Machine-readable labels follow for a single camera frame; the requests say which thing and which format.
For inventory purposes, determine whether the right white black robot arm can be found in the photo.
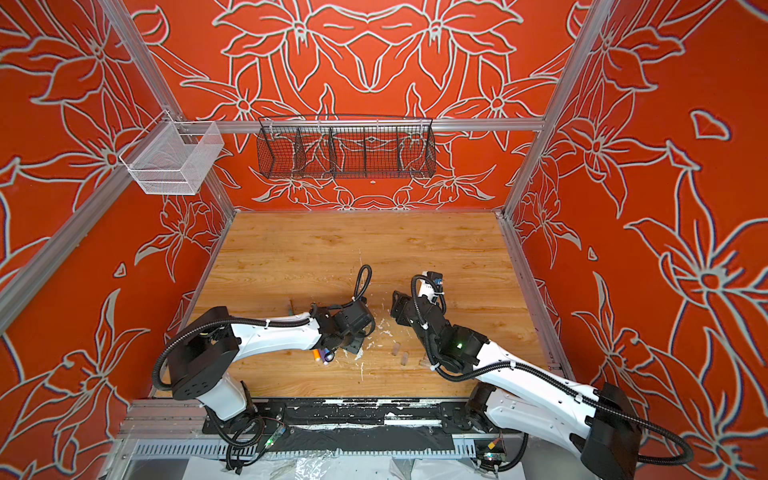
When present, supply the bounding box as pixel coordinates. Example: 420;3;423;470
391;291;642;479

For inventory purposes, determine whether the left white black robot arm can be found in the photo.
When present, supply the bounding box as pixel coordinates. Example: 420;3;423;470
152;297;376;422

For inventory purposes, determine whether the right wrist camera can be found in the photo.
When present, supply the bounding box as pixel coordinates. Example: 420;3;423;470
417;271;444;303

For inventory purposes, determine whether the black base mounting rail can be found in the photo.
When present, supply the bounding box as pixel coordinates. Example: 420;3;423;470
201;397;529;436

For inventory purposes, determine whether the right base cable connector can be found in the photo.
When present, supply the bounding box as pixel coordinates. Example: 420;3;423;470
474;429;529;476

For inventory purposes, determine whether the left base cable bundle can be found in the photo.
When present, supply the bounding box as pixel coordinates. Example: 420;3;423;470
203;413;289;475

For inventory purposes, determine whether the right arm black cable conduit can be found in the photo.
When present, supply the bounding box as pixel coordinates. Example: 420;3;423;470
410;273;696;468

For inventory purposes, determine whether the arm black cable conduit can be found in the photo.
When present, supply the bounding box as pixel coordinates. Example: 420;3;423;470
152;263;374;392
410;273;696;468

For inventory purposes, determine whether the black wire mesh basket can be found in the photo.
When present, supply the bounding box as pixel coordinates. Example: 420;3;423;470
256;116;437;180

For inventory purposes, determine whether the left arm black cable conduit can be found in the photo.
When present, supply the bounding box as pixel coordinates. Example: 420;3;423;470
152;263;374;392

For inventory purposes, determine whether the white slotted cable duct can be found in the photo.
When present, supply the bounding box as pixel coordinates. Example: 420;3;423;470
128;438;477;461

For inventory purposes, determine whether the white wire mesh basket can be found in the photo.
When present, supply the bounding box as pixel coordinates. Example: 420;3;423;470
119;116;224;196

